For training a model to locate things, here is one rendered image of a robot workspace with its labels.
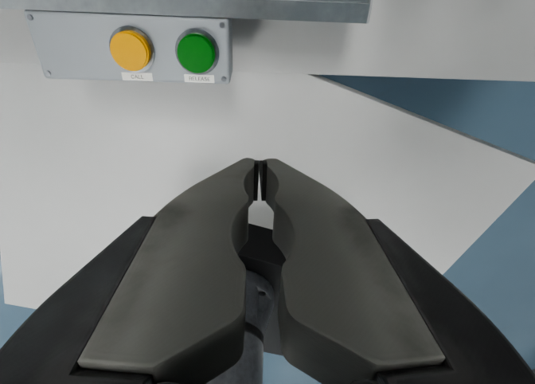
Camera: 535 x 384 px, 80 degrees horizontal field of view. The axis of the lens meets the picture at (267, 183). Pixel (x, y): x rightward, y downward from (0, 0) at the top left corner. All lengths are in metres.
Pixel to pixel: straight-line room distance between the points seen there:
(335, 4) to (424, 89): 1.21
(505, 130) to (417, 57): 1.35
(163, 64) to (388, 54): 0.31
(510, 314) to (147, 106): 2.79
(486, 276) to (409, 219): 1.85
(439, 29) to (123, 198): 0.57
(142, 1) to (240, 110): 0.20
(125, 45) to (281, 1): 0.17
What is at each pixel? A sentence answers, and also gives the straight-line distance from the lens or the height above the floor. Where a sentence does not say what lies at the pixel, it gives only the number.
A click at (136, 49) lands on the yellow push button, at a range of 0.39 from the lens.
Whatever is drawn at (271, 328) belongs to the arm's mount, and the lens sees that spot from 0.73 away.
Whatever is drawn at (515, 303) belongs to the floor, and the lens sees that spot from 2.89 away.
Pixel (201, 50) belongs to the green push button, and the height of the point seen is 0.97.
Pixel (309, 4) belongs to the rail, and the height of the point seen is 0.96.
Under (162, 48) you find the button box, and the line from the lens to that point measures 0.40.
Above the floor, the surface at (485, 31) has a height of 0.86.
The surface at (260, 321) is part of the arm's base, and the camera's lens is 0.58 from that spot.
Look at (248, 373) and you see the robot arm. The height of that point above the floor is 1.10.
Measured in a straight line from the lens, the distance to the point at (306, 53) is 0.49.
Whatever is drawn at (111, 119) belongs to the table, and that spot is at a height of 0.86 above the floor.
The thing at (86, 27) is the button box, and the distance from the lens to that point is 0.42.
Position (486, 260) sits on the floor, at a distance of 2.41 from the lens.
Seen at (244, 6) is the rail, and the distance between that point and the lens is 0.38.
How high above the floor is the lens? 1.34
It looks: 57 degrees down
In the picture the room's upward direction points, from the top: 177 degrees clockwise
